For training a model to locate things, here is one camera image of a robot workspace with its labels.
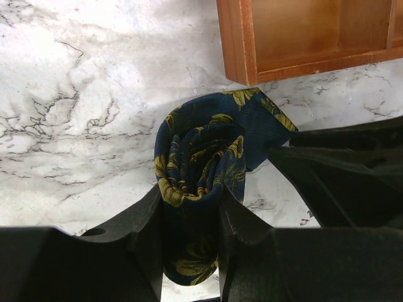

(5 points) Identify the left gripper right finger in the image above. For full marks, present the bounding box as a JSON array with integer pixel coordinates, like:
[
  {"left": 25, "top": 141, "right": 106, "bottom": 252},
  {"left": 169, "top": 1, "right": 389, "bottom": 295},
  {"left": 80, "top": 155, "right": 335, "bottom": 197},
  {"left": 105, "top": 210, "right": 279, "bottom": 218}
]
[{"left": 219, "top": 189, "right": 402, "bottom": 301}]

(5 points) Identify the wooden compartment tray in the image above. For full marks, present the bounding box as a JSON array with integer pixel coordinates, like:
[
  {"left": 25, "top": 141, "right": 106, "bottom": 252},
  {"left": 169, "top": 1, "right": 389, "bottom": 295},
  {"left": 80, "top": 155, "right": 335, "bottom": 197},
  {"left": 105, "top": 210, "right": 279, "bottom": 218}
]
[{"left": 217, "top": 0, "right": 402, "bottom": 85}]

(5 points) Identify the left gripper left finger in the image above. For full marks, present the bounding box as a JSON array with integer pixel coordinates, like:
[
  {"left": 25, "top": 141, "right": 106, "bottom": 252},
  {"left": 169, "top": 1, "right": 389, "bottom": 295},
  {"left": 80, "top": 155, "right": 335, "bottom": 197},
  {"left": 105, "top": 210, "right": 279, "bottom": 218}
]
[{"left": 1, "top": 187, "right": 163, "bottom": 301}]

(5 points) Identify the navy yellow floral tie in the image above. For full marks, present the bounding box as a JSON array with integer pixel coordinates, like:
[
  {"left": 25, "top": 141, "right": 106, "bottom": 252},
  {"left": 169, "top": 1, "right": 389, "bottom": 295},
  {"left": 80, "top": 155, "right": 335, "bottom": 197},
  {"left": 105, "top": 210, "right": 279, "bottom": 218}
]
[{"left": 154, "top": 87, "right": 297, "bottom": 286}]

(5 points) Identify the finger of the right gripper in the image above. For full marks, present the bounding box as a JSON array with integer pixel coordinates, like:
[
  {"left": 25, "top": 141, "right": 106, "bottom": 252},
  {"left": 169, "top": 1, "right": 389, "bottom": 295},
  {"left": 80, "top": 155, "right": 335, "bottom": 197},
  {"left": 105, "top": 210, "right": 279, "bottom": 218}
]
[
  {"left": 290, "top": 116, "right": 402, "bottom": 151},
  {"left": 268, "top": 147, "right": 402, "bottom": 228}
]

